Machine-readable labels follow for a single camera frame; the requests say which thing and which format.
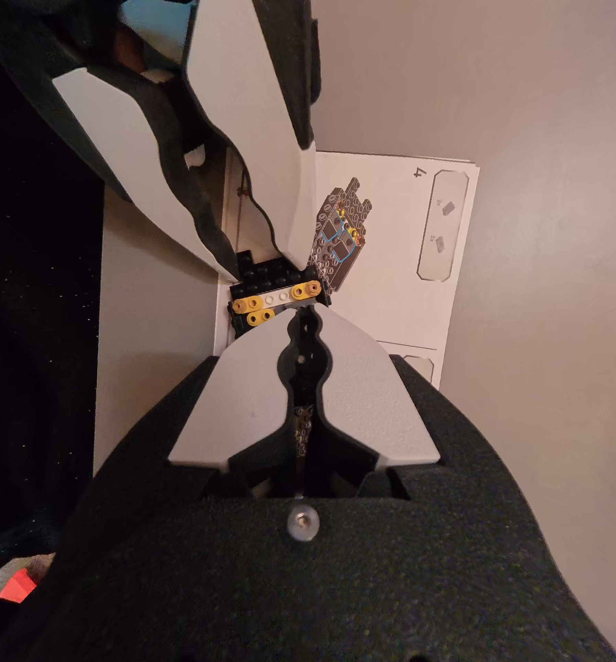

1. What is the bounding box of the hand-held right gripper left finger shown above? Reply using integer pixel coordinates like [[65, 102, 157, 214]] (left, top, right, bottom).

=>
[[167, 313, 298, 474]]

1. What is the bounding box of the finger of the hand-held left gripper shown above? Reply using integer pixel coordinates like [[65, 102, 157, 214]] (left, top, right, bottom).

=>
[[185, 0, 319, 275], [51, 66, 243, 284]]

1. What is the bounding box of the white lego instruction booklet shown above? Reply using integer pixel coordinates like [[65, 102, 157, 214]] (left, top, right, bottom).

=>
[[214, 150, 480, 390]]

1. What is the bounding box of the small red object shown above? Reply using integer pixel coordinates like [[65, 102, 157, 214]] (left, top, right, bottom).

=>
[[0, 566, 39, 605]]

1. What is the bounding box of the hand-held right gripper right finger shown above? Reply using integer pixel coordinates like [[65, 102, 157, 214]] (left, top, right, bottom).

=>
[[312, 305, 441, 469]]

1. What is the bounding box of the black lego car chassis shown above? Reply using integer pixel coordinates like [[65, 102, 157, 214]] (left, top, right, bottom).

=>
[[228, 250, 336, 461]]

